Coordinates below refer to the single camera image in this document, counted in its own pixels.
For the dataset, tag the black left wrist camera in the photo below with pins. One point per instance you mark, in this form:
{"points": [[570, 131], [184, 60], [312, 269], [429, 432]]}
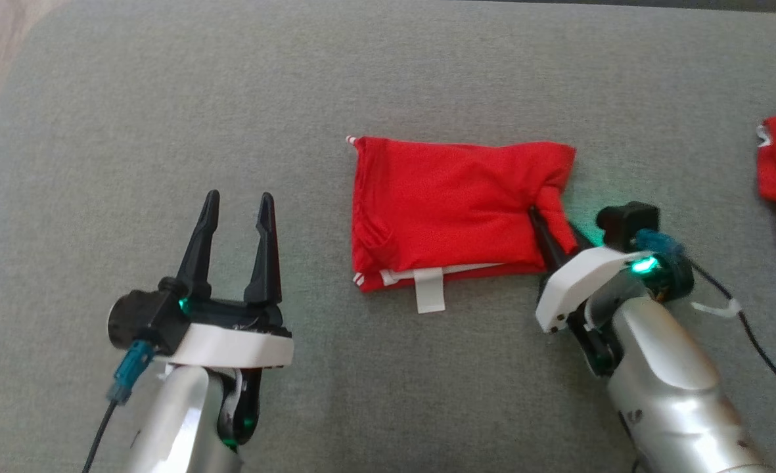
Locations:
{"points": [[141, 318]]}

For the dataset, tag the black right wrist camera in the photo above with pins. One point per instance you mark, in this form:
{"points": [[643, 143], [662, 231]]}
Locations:
{"points": [[627, 223]]}

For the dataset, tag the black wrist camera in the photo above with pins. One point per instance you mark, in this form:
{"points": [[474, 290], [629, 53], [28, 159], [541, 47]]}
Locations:
{"points": [[141, 318], [627, 223]]}

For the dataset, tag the red Bulls 23 jersey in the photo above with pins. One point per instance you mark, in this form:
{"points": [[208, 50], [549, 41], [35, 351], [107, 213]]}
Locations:
{"points": [[447, 203]]}

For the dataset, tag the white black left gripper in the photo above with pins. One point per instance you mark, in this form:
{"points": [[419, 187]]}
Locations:
{"points": [[236, 341]]}

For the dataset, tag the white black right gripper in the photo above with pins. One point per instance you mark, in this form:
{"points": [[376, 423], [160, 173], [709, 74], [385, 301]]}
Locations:
{"points": [[578, 282]]}

